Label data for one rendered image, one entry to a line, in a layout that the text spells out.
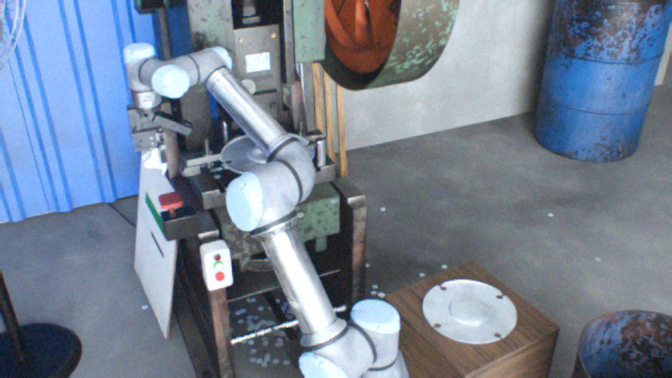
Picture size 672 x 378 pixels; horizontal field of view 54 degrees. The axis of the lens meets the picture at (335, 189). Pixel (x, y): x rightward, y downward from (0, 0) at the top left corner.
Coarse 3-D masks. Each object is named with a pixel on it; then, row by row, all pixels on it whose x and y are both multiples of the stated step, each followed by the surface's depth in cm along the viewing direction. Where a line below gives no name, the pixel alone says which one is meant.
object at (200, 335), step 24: (168, 144) 228; (168, 168) 229; (192, 192) 216; (192, 240) 209; (216, 240) 193; (192, 264) 236; (192, 288) 251; (192, 312) 253; (216, 312) 204; (192, 336) 242; (216, 336) 209; (192, 360) 233; (216, 360) 219
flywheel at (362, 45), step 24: (336, 0) 222; (360, 0) 208; (384, 0) 191; (336, 24) 223; (360, 24) 209; (384, 24) 194; (336, 48) 222; (360, 48) 210; (384, 48) 190; (360, 72) 208
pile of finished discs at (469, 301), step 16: (448, 288) 216; (464, 288) 216; (480, 288) 215; (432, 304) 209; (448, 304) 209; (464, 304) 208; (480, 304) 208; (496, 304) 209; (512, 304) 208; (432, 320) 202; (448, 320) 202; (464, 320) 202; (480, 320) 202; (496, 320) 202; (512, 320) 202; (448, 336) 196; (464, 336) 196; (480, 336) 196
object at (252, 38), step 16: (240, 16) 192; (256, 16) 192; (240, 32) 187; (256, 32) 189; (272, 32) 191; (240, 48) 189; (256, 48) 191; (272, 48) 194; (240, 64) 192; (256, 64) 194; (272, 64) 196; (240, 80) 194; (256, 80) 196; (272, 80) 198; (256, 96) 195; (272, 96) 198; (272, 112) 200
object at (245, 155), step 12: (228, 144) 210; (240, 144) 210; (252, 144) 210; (228, 156) 203; (240, 156) 203; (252, 156) 202; (264, 156) 202; (312, 156) 202; (228, 168) 197; (240, 168) 197; (252, 168) 197
